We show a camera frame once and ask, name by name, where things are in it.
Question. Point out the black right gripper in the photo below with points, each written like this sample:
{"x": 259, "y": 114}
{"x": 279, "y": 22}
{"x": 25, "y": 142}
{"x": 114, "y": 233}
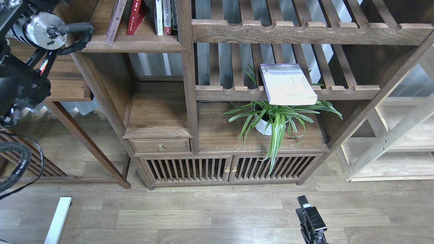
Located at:
{"x": 312, "y": 225}

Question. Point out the pale lavender book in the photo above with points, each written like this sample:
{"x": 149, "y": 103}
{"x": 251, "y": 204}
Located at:
{"x": 286, "y": 84}

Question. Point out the red book with photos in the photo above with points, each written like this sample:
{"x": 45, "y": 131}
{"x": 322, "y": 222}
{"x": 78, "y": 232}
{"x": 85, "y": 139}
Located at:
{"x": 139, "y": 10}

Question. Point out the maroon book with white characters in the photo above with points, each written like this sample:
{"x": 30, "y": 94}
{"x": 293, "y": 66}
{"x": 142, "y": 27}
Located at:
{"x": 115, "y": 21}

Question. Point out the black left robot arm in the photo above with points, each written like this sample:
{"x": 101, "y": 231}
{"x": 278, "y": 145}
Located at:
{"x": 32, "y": 22}

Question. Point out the white plant pot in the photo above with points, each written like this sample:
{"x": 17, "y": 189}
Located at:
{"x": 270, "y": 118}

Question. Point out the spider plant green leaves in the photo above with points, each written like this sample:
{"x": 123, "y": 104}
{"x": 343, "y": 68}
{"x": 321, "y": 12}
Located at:
{"x": 296, "y": 114}

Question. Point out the brass drawer knob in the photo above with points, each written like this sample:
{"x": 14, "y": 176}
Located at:
{"x": 161, "y": 147}

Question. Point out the dark wooden bookshelf cabinet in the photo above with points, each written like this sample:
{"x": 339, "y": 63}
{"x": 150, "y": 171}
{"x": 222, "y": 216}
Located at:
{"x": 173, "y": 89}

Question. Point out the dark upright book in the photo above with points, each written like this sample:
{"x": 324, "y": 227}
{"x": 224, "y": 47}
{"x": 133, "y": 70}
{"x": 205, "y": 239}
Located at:
{"x": 174, "y": 19}

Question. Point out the white table leg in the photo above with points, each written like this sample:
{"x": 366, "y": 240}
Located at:
{"x": 58, "y": 220}

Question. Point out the red and white upright book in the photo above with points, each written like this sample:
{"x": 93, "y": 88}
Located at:
{"x": 167, "y": 17}

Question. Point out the dark slatted wooden rack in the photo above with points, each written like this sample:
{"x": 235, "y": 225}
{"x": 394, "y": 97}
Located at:
{"x": 10, "y": 160}

